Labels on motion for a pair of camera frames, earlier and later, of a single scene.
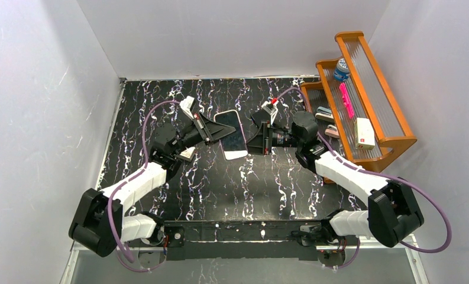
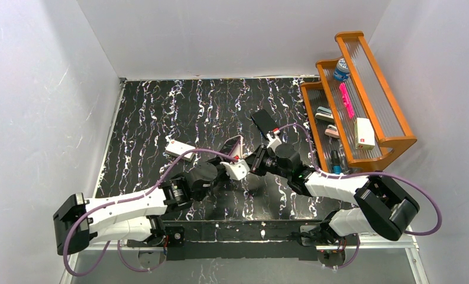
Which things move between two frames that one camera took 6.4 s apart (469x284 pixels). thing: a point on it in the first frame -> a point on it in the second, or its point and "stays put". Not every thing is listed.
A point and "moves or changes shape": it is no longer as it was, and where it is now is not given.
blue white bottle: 342,73 stays put
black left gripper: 204,130 -> 226,161
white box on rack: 364,134 stays put
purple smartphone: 235,141 moves or changes shape
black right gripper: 264,138 -> 258,160
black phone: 260,116 stays put
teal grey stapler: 324,114 stays put
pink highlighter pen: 346,100 stays put
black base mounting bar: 239,239 stays put
